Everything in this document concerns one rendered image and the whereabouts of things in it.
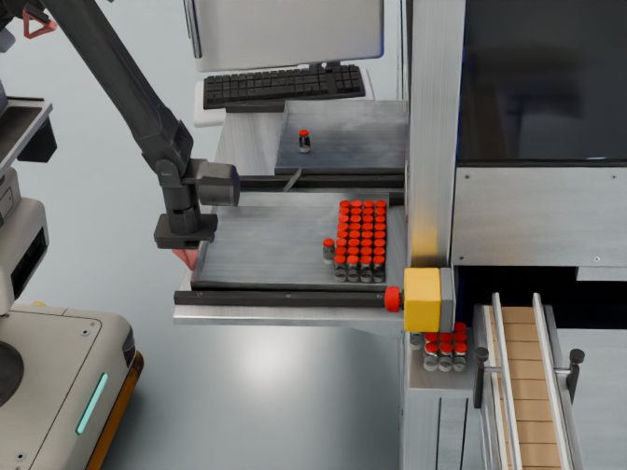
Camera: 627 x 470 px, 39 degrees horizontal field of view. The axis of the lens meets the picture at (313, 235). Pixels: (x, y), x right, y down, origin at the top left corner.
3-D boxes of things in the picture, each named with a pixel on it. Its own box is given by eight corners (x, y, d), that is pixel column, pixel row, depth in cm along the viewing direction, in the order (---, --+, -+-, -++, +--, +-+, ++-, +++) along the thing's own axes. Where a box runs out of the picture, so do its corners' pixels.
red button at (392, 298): (409, 299, 139) (409, 281, 137) (409, 318, 136) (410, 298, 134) (384, 299, 140) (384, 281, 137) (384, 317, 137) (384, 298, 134)
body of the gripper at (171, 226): (213, 245, 151) (207, 212, 147) (154, 244, 152) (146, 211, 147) (218, 222, 156) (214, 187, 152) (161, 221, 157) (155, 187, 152)
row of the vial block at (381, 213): (386, 219, 170) (386, 200, 167) (384, 283, 156) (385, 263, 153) (375, 218, 170) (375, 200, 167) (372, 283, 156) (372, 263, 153)
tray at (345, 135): (438, 112, 198) (438, 99, 196) (443, 182, 178) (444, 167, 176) (286, 113, 201) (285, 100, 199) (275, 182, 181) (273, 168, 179)
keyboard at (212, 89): (358, 69, 230) (358, 61, 228) (365, 97, 219) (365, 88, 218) (203, 81, 229) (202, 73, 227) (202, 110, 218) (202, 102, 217)
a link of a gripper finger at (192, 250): (202, 281, 157) (196, 241, 151) (162, 281, 157) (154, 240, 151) (209, 255, 162) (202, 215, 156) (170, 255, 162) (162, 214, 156)
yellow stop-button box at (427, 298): (449, 300, 141) (451, 267, 136) (452, 333, 135) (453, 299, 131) (401, 299, 142) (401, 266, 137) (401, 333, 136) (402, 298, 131)
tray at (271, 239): (388, 207, 173) (389, 192, 171) (386, 299, 153) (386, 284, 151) (216, 205, 176) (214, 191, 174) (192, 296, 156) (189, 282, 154)
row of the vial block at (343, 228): (351, 218, 170) (351, 200, 168) (346, 283, 157) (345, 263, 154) (340, 218, 171) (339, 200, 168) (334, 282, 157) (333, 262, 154)
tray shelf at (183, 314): (437, 108, 203) (437, 101, 202) (453, 328, 150) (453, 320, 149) (229, 109, 207) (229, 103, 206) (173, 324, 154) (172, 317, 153)
